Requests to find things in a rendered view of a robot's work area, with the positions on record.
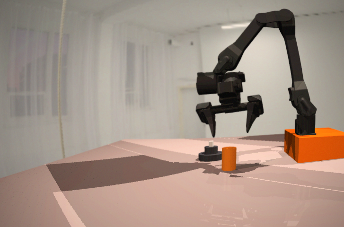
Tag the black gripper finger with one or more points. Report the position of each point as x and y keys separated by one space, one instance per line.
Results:
x=252 y=114
x=209 y=119

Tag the orange knob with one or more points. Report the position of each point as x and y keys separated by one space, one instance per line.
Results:
x=229 y=158

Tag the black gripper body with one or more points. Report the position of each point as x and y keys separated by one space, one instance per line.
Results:
x=230 y=105

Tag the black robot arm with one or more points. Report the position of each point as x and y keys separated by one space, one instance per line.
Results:
x=230 y=84

